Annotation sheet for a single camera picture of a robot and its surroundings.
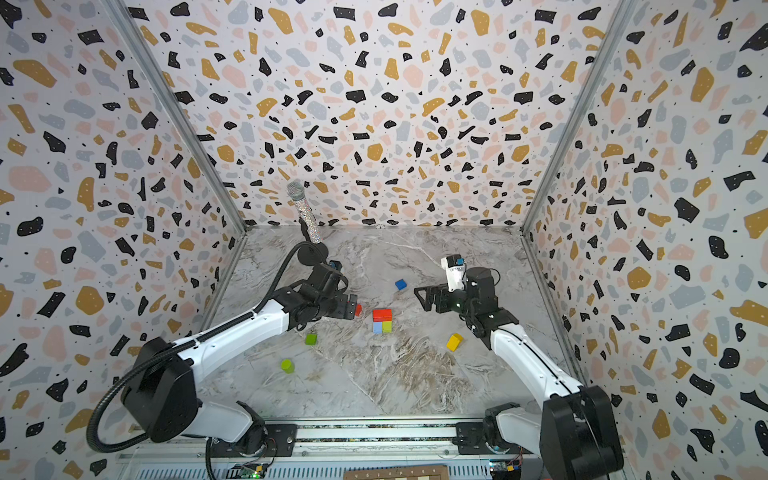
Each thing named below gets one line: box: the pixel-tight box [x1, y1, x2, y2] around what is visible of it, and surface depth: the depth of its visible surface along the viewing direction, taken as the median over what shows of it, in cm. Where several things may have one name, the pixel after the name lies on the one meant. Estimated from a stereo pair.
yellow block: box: [446, 333, 464, 352], surface depth 92 cm
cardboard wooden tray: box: [343, 465, 449, 480], surface depth 69 cm
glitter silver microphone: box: [287, 179, 323, 245], surface depth 95 cm
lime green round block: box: [280, 358, 295, 374], surface depth 86 cm
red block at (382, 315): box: [372, 309, 393, 323], surface depth 95 cm
